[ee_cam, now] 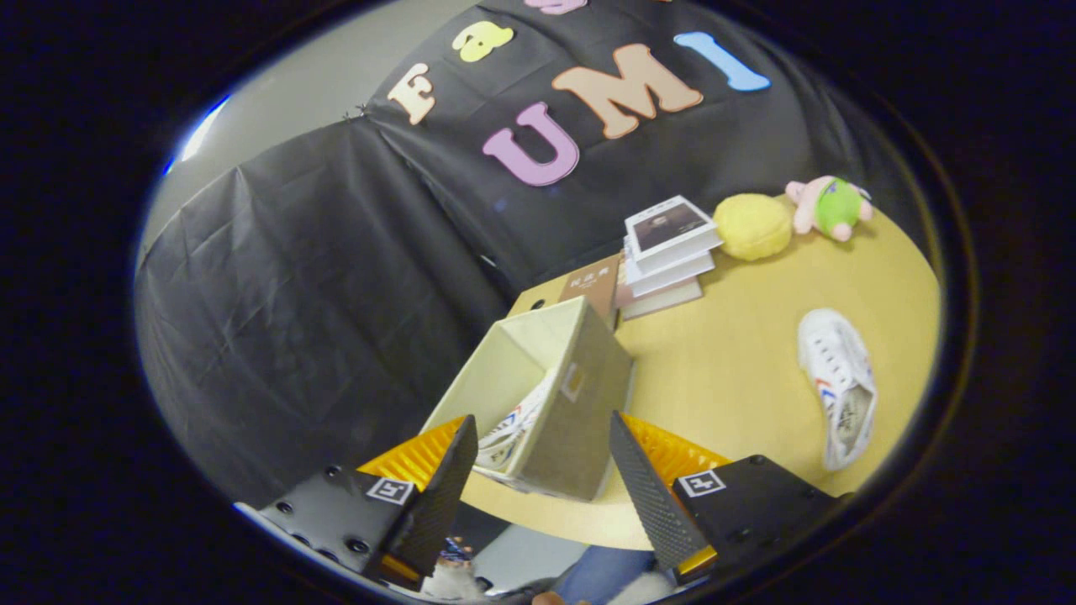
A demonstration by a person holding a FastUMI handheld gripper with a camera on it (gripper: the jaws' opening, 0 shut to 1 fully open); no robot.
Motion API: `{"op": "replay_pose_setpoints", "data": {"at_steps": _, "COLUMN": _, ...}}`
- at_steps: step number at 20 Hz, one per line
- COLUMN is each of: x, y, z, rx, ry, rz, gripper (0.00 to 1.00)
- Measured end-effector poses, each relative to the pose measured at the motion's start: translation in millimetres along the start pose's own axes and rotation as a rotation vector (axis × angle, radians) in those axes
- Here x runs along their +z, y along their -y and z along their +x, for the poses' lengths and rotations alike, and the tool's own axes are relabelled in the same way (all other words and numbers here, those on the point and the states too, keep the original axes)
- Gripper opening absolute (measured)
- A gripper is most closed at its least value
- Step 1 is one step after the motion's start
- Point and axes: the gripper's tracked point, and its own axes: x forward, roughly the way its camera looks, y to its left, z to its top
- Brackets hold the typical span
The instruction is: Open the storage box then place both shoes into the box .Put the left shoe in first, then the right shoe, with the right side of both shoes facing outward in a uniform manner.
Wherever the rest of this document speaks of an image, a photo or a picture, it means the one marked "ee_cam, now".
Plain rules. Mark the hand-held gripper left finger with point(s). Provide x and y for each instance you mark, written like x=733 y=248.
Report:
x=437 y=504

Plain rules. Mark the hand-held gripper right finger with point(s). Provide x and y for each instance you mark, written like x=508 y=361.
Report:
x=651 y=496

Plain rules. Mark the grey fabric storage box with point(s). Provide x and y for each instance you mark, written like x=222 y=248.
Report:
x=580 y=437

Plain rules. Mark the white canvas shoe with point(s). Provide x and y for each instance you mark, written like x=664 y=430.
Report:
x=513 y=424
x=832 y=361

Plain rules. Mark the person's blue jeans leg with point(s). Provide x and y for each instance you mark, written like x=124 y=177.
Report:
x=601 y=571

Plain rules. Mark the white book pink cover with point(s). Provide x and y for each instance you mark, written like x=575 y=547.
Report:
x=664 y=301

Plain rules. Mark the brown cover book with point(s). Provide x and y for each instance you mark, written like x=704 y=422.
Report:
x=593 y=287

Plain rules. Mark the plain white book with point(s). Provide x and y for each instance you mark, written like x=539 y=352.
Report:
x=672 y=276

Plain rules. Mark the black backdrop cloth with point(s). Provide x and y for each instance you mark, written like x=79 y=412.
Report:
x=336 y=294

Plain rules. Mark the white book dark photo cover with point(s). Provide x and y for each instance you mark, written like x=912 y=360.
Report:
x=672 y=228

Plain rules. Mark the yellow plush toy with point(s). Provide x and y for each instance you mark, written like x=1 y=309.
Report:
x=752 y=227

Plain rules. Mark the green and pink plush toy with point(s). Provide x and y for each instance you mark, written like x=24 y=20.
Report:
x=834 y=206

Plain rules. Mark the ceiling light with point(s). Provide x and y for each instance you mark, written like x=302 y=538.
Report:
x=197 y=139

